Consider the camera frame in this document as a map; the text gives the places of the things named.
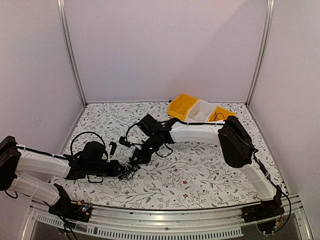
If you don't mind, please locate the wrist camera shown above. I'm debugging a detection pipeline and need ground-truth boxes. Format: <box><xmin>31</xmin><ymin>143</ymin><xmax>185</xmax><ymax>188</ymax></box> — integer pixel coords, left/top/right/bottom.
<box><xmin>104</xmin><ymin>141</ymin><xmax>117</xmax><ymax>162</ymax></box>
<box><xmin>118</xmin><ymin>136</ymin><xmax>132</xmax><ymax>148</ymax></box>

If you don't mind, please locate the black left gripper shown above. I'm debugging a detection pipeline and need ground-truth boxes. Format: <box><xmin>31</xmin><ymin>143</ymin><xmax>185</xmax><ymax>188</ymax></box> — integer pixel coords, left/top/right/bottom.
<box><xmin>87</xmin><ymin>160</ymin><xmax>125</xmax><ymax>177</ymax></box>

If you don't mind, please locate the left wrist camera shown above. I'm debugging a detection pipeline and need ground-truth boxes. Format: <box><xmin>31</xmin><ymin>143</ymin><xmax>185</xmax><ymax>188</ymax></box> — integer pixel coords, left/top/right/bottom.
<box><xmin>104</xmin><ymin>141</ymin><xmax>117</xmax><ymax>162</ymax></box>

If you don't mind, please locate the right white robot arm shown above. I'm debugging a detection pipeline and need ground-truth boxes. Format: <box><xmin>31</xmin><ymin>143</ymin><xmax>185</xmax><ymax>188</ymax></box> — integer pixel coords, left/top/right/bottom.
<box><xmin>129</xmin><ymin>114</ymin><xmax>282</xmax><ymax>218</ymax></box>

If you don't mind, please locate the aluminium front rail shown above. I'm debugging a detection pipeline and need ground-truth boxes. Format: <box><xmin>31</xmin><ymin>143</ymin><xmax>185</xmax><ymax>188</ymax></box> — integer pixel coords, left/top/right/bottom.
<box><xmin>20</xmin><ymin>194</ymin><xmax>316</xmax><ymax>240</ymax></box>

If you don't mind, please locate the arm black hose cable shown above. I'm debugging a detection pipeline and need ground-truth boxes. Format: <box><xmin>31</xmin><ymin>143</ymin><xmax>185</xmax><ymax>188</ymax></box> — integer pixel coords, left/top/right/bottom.
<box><xmin>69</xmin><ymin>131</ymin><xmax>106</xmax><ymax>158</ymax></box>
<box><xmin>125</xmin><ymin>122</ymin><xmax>143</xmax><ymax>143</ymax></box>

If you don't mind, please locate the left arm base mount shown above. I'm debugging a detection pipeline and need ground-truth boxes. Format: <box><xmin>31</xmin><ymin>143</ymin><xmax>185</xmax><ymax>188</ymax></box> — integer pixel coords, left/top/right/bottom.
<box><xmin>48</xmin><ymin>199</ymin><xmax>92</xmax><ymax>223</ymax></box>

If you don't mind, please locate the black cable pile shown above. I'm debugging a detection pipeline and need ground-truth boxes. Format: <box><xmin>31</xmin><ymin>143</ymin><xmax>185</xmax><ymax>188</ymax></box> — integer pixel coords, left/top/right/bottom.
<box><xmin>117</xmin><ymin>159</ymin><xmax>143</xmax><ymax>181</ymax></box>

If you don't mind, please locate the left aluminium frame post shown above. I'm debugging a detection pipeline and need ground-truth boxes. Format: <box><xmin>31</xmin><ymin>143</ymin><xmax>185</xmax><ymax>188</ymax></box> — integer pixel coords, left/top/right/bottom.
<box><xmin>56</xmin><ymin>0</ymin><xmax>88</xmax><ymax>107</ymax></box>

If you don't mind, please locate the yellow plastic bin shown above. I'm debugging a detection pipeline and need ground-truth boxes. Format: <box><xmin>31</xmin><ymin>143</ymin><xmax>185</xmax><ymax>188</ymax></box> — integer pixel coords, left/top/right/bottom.
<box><xmin>207</xmin><ymin>106</ymin><xmax>236</xmax><ymax>122</ymax></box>
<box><xmin>167</xmin><ymin>93</ymin><xmax>199</xmax><ymax>121</ymax></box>

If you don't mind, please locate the white translucent plastic bin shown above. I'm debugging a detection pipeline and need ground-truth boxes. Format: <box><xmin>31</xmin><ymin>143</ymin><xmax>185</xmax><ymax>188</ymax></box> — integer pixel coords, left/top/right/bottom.
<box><xmin>185</xmin><ymin>99</ymin><xmax>217</xmax><ymax>122</ymax></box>

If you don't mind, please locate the aluminium frame post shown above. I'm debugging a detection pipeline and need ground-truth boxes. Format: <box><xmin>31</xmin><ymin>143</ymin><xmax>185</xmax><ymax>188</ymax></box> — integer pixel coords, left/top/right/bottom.
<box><xmin>56</xmin><ymin>0</ymin><xmax>88</xmax><ymax>107</ymax></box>
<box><xmin>245</xmin><ymin>0</ymin><xmax>275</xmax><ymax>108</ymax></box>

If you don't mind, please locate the left yellow plastic bin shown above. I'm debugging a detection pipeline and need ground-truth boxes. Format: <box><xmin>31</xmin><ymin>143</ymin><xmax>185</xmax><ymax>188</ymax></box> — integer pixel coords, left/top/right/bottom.
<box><xmin>167</xmin><ymin>93</ymin><xmax>199</xmax><ymax>121</ymax></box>

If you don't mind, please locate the right aluminium frame post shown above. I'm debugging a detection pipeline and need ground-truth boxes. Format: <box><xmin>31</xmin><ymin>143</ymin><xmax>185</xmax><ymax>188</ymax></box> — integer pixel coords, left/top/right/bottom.
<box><xmin>245</xmin><ymin>0</ymin><xmax>275</xmax><ymax>108</ymax></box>

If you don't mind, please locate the right arm black hose cable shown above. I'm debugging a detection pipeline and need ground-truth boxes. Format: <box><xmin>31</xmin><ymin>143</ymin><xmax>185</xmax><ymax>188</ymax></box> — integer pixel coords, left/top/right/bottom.
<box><xmin>125</xmin><ymin>122</ymin><xmax>143</xmax><ymax>143</ymax></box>

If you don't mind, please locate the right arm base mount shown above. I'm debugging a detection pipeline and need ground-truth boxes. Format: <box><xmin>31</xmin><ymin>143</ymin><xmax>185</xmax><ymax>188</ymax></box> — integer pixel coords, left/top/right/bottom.
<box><xmin>241</xmin><ymin>195</ymin><xmax>285</xmax><ymax>235</ymax></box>

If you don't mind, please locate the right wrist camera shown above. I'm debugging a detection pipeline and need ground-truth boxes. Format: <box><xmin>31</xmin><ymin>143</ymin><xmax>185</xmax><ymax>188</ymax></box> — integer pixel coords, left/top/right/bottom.
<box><xmin>118</xmin><ymin>136</ymin><xmax>132</xmax><ymax>148</ymax></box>

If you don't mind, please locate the right yellow plastic bin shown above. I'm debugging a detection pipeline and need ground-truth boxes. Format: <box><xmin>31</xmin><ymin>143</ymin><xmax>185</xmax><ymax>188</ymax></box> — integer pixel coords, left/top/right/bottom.
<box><xmin>207</xmin><ymin>106</ymin><xmax>236</xmax><ymax>122</ymax></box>

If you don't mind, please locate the left arm black hose cable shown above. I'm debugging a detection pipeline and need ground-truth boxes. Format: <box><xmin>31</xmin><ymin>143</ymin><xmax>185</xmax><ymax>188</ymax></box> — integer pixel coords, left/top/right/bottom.
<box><xmin>69</xmin><ymin>131</ymin><xmax>106</xmax><ymax>158</ymax></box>

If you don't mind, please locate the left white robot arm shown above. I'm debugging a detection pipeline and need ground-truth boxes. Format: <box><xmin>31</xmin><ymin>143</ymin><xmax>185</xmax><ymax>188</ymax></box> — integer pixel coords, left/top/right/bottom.
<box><xmin>0</xmin><ymin>135</ymin><xmax>127</xmax><ymax>217</ymax></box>

